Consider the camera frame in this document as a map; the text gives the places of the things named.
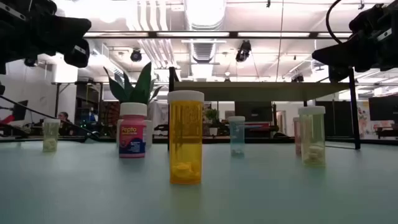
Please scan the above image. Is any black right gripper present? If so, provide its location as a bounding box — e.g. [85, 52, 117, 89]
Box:
[312, 0, 398, 83]

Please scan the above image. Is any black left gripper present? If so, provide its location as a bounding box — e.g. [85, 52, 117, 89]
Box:
[0, 0, 92, 75]

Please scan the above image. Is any pink translucent pill bottle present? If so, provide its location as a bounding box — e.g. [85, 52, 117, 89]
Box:
[292, 116, 302, 156]

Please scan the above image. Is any pink Pepto bottle white cap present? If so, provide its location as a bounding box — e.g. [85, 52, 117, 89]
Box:
[118, 102, 148, 159]

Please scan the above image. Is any pale blue-green pill bottle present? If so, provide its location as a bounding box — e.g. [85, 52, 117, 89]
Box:
[228, 116, 246, 157]

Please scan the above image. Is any orange pill bottle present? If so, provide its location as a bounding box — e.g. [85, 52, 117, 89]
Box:
[167, 90, 205, 185]

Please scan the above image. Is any black display screen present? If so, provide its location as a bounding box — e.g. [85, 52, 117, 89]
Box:
[368, 95, 398, 121]

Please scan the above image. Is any floral patterned panel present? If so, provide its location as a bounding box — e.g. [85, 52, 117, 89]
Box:
[356, 101, 379, 139]

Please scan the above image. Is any black ceiling spotlight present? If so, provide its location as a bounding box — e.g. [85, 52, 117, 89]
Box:
[235, 39, 252, 63]
[129, 48, 143, 63]

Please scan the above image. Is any black storage rack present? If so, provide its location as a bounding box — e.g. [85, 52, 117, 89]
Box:
[74, 81, 105, 138]

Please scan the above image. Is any small black monitor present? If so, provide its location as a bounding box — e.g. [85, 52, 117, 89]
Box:
[12, 100, 29, 122]

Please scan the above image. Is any person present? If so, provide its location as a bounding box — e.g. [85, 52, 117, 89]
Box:
[57, 111, 75, 137]

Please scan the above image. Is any snake plant in white pot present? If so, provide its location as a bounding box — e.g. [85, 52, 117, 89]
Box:
[103, 61, 163, 150]

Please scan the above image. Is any black television screen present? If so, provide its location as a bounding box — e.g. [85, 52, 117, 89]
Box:
[234, 101, 274, 123]

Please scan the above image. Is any small potted background plant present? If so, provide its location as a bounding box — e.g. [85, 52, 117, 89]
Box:
[205, 108, 220, 137]

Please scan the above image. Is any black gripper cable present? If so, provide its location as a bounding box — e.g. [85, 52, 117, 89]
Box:
[325, 0, 345, 45]

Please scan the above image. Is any black aluminium rig frame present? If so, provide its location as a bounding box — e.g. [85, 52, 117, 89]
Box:
[83, 30, 354, 40]

